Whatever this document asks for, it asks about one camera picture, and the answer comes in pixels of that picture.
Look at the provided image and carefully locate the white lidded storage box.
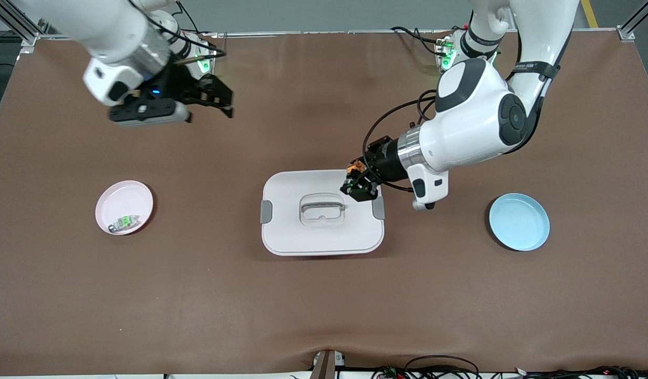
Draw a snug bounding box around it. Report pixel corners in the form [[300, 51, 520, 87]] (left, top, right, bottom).
[[261, 168, 385, 257]]

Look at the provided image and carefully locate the brown table mat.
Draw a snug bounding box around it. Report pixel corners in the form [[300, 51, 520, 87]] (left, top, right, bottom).
[[0, 31, 648, 376]]

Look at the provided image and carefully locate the pink round plate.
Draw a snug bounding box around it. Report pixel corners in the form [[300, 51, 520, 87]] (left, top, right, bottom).
[[95, 180, 154, 236]]

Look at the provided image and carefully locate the light blue round plate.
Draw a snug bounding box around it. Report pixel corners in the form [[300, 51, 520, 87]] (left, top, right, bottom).
[[489, 193, 551, 252]]

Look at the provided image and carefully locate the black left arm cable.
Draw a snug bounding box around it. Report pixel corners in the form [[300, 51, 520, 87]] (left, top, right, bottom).
[[363, 89, 445, 193]]

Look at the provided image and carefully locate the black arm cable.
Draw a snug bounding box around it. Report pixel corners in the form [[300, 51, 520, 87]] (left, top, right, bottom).
[[363, 89, 445, 193], [145, 0, 227, 66]]

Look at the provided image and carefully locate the grey box lid handle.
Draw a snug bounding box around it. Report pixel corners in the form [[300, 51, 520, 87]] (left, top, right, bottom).
[[301, 198, 345, 214]]

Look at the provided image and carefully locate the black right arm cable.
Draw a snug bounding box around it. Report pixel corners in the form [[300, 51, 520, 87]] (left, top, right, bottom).
[[145, 0, 227, 66]]

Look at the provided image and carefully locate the silver table edge rail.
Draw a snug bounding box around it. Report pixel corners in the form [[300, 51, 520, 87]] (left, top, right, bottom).
[[37, 28, 619, 41]]

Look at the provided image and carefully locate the black base power cable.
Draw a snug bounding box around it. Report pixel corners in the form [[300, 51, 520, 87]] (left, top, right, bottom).
[[390, 25, 451, 56]]

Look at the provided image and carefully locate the green push-button switch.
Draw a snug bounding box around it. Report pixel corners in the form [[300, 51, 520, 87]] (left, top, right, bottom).
[[108, 214, 141, 234]]

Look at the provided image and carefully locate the aluminium frame post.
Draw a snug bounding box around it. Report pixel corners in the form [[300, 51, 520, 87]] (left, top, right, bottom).
[[0, 0, 40, 46], [617, 0, 648, 42]]

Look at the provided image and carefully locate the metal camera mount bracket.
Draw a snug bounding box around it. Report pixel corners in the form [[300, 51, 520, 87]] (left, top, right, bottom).
[[309, 349, 346, 379]]

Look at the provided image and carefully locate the black looped cable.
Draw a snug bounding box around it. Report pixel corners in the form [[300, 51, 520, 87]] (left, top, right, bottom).
[[404, 355, 481, 379]]

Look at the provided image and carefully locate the black cable bundle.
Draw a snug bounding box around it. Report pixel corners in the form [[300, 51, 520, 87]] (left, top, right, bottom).
[[513, 365, 648, 379]]

